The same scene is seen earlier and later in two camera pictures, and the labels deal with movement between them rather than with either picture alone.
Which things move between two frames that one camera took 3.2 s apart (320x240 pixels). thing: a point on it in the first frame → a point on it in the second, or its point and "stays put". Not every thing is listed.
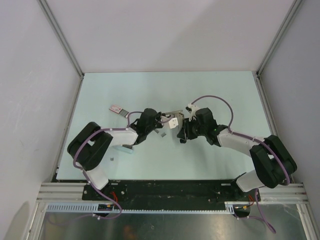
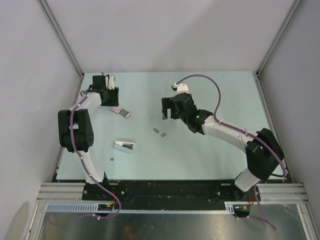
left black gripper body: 157,124 → 112,97
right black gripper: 185,132 → 167,103
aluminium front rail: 73,191 stays put
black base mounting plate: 145,195 stays put
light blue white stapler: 126,148 stays put
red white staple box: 119,110 stays put
